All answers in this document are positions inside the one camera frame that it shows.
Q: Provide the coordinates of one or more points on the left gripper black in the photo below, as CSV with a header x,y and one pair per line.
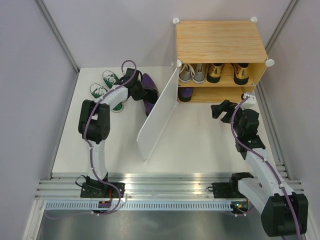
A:
x,y
141,95

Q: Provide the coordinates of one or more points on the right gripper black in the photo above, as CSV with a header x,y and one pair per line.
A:
x,y
226,106

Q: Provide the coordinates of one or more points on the purple loafer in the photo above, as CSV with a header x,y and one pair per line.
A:
x,y
184,94
150,95

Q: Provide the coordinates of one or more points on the grey sneaker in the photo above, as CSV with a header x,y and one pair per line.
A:
x,y
199,73
186,73

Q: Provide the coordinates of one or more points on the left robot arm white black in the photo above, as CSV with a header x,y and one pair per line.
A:
x,y
95,124

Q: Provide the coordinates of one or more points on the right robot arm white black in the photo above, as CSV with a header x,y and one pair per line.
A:
x,y
283,212

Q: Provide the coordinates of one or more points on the white cabinet door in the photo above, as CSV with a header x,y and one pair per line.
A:
x,y
158,118

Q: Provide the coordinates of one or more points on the wooden shoe cabinet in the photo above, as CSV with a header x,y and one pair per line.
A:
x,y
233,41

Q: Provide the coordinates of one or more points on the green sneaker upper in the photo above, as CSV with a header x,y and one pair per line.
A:
x,y
109,78

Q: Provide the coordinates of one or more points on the green sneaker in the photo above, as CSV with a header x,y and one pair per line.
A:
x,y
98,91
109,78

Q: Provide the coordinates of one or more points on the green sneaker lower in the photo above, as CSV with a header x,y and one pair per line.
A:
x,y
98,91

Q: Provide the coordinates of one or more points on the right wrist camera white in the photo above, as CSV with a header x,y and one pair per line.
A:
x,y
249,100

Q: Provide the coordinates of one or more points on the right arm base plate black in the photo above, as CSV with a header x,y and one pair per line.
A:
x,y
223,190

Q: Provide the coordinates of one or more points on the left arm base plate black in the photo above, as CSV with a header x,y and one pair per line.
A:
x,y
103,191

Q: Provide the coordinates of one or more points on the aluminium mounting rail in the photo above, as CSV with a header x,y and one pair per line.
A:
x,y
138,186

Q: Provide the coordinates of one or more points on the white slotted cable duct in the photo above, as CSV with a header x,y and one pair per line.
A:
x,y
139,205

